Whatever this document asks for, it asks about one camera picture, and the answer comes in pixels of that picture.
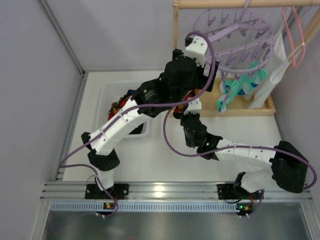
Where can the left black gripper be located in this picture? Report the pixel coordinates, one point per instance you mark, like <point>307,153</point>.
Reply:
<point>211,75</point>

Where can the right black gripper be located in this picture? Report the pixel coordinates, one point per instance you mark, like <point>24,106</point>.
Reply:
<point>180,111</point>

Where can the argyle sock red yellow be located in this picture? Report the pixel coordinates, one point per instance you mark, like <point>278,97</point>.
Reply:
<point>179,110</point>

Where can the purple round clip hanger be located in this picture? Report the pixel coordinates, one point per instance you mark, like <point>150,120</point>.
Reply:
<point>243,41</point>

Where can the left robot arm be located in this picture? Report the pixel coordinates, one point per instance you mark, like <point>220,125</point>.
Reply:
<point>148,101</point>

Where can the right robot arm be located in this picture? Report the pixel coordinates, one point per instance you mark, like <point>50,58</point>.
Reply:
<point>278,165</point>

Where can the teal sock left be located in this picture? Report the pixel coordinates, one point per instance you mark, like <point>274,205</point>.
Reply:
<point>230,89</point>

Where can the wooden clothes rack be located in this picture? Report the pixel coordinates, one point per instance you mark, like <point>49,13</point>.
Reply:
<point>279,13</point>

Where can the teal sock with blue patch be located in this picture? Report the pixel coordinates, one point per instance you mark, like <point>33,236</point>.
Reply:
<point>251,80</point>

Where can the white tote bag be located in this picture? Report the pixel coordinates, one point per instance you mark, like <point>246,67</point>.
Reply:
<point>275,69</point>

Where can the brown argyle sock in bin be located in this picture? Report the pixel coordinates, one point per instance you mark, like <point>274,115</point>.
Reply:
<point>115,107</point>

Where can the white plastic bin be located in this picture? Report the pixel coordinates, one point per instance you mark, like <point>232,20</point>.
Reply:
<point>110,93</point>

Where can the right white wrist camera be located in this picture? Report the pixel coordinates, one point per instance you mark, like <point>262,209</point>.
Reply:
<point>194,107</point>

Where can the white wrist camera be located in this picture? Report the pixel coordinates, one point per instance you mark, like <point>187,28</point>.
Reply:
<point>194,107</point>
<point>196,48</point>

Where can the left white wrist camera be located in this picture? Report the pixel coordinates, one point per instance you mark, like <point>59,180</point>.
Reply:
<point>196,48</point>

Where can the aluminium mounting rail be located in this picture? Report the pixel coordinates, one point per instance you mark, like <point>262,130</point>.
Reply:
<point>162,191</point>

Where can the slotted grey cable duct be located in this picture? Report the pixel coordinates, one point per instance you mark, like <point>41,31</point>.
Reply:
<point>126,206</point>

